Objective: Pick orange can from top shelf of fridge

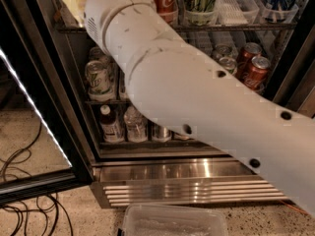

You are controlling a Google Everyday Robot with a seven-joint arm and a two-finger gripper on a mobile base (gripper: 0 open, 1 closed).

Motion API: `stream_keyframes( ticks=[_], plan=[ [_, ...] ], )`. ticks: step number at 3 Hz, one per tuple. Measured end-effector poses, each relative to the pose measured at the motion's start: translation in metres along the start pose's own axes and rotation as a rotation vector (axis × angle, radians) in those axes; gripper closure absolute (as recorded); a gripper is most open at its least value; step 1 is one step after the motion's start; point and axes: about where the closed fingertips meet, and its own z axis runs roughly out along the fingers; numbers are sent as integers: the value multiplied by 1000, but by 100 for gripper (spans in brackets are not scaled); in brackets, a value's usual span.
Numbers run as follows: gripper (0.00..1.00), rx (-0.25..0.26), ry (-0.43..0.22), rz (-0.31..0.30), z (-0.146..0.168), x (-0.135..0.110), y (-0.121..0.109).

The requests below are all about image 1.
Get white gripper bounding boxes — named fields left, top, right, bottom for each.
left=62, top=0, right=156, bottom=54

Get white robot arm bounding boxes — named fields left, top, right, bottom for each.
left=62, top=0, right=315, bottom=214

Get rear green white soda can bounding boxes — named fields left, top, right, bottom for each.
left=89, top=46, right=113, bottom=80

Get green white soda can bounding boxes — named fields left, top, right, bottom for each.
left=89, top=46, right=113, bottom=80
left=85, top=60, right=113, bottom=101

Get front green white soda can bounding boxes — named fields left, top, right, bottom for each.
left=85, top=60, right=113, bottom=101

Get empty white shelf tray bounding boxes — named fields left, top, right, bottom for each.
left=119, top=71, right=129, bottom=100

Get brown tea bottle bottom shelf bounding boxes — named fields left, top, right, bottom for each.
left=100, top=105, right=124, bottom=143

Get clear water bottle bottom shelf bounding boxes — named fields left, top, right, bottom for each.
left=124, top=105, right=148, bottom=143

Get open glass fridge door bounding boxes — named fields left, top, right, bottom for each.
left=0, top=0, right=93, bottom=207

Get silver can bottom shelf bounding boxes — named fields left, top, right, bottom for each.
left=152, top=124, right=171, bottom=143

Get rear red cola can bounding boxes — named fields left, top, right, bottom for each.
left=235, top=42, right=262, bottom=79

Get stainless steel fridge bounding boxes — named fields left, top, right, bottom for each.
left=6, top=0, right=315, bottom=209

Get front red cola can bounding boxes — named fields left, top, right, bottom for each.
left=241, top=56, right=271, bottom=90

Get clear plastic bin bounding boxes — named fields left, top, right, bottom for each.
left=117, top=204, right=229, bottom=236

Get right sliding glass door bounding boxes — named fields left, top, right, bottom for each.
left=286, top=61, right=315, bottom=118

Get black floor cables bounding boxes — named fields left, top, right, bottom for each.
left=0, top=121, right=74, bottom=236

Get orange floor cable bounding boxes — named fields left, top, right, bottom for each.
left=279, top=200, right=308, bottom=215

